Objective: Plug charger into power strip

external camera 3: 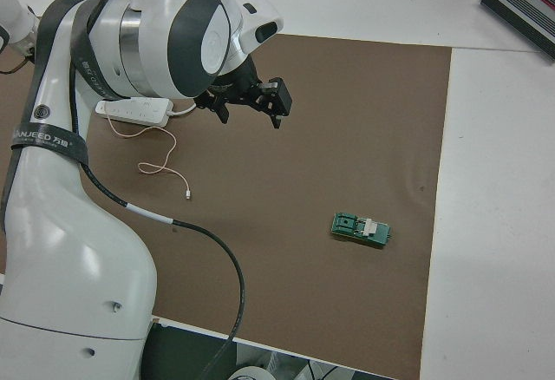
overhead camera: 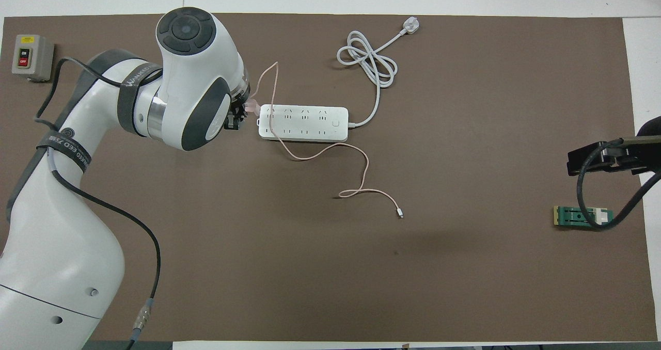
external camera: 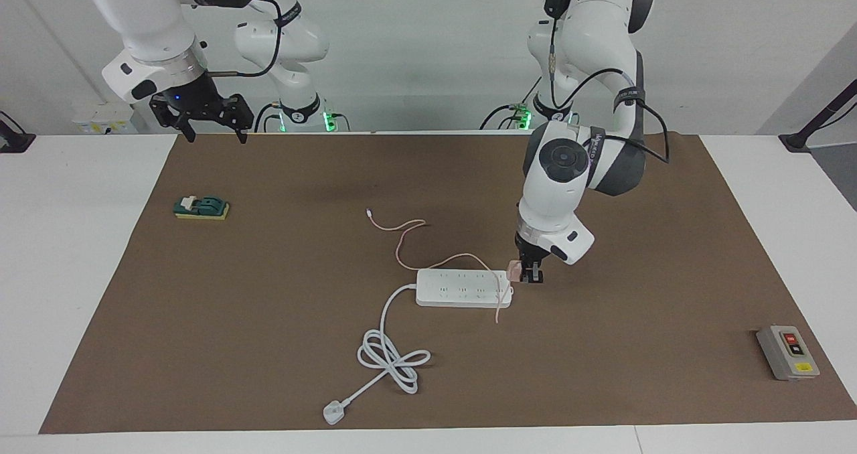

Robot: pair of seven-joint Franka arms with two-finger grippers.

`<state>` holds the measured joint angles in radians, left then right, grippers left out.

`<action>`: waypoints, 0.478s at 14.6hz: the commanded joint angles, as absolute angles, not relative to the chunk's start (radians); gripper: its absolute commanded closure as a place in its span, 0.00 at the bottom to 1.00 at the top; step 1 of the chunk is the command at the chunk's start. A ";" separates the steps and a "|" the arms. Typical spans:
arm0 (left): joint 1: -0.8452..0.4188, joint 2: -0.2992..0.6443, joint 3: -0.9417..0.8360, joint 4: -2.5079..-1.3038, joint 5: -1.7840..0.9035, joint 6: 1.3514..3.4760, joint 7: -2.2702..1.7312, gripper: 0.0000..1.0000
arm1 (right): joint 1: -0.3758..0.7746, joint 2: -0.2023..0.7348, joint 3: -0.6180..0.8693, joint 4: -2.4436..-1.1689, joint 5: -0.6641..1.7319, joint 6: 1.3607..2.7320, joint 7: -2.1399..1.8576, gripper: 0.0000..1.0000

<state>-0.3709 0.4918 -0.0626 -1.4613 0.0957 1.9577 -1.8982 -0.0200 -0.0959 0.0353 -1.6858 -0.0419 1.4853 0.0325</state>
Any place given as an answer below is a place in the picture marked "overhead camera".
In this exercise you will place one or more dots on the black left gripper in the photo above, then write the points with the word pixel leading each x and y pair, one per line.
pixel 236 117

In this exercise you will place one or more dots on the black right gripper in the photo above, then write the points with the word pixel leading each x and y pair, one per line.
pixel 632 156

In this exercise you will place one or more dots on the pink charger adapter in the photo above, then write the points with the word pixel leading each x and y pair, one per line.
pixel 253 107

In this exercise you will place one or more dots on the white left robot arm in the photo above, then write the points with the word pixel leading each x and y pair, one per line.
pixel 62 247

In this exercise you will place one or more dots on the white power strip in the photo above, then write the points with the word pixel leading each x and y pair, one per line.
pixel 310 125

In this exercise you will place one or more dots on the brown table mat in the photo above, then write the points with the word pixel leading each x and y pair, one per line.
pixel 361 277

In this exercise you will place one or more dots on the green knife switch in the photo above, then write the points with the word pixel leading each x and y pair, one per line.
pixel 570 216

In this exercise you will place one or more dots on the grey on-off switch box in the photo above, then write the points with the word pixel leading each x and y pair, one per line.
pixel 38 56

